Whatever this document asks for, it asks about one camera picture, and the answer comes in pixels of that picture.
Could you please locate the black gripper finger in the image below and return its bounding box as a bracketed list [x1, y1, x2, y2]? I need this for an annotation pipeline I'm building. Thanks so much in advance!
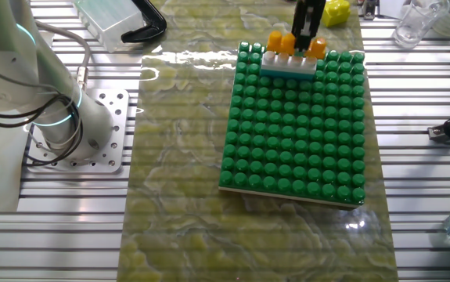
[290, 0, 308, 52]
[306, 0, 326, 54]

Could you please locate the amber four-stud brick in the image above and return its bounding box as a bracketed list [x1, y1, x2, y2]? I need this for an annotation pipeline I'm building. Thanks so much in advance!
[266, 30, 327, 60]

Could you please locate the white four-stud brick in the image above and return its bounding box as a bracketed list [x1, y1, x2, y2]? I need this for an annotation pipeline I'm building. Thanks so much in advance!
[261, 50, 319, 76]

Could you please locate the teal four-stud brick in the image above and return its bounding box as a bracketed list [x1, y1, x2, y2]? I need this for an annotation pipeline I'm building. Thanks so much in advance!
[259, 68, 316, 81]

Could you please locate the lime yellow square brick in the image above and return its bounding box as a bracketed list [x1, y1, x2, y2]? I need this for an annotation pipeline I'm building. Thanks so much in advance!
[321, 0, 351, 28]

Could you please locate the clear glass cup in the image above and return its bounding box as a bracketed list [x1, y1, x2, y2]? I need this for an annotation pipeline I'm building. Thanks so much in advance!
[391, 0, 450, 49]

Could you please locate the green studded baseplate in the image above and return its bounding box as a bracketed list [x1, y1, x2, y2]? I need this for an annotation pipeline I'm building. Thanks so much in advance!
[218, 41, 366, 208]

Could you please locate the black C-clamp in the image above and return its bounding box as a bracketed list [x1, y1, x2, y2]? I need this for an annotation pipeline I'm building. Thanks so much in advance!
[121, 0, 167, 44]

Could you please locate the green marble pattern mat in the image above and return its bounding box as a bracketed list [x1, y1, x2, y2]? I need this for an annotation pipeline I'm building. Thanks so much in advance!
[117, 0, 400, 282]

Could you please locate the translucent plastic box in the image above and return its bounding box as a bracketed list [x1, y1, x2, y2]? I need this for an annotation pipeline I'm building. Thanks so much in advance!
[71, 0, 146, 54]

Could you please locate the aluminium arm base plate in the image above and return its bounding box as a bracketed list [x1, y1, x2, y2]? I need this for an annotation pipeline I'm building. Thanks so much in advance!
[23, 88, 130, 174]

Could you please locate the gray arm power cable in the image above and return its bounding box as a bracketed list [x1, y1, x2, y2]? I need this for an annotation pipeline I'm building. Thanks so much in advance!
[34, 19, 92, 92]

